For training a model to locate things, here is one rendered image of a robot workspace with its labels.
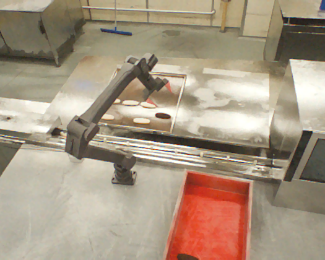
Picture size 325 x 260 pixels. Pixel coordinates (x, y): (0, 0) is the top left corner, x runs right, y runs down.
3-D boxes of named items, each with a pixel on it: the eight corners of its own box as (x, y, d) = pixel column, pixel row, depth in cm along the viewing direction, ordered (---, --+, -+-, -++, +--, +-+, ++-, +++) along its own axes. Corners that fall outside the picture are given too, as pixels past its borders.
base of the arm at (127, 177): (111, 183, 145) (134, 185, 144) (108, 173, 140) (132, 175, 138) (115, 170, 151) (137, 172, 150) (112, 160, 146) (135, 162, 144)
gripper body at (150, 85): (144, 93, 135) (134, 83, 130) (160, 78, 134) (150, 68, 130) (148, 98, 129) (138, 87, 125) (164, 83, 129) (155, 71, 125)
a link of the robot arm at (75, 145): (54, 151, 105) (72, 161, 101) (69, 117, 106) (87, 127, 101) (116, 162, 146) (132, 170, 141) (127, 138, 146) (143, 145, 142)
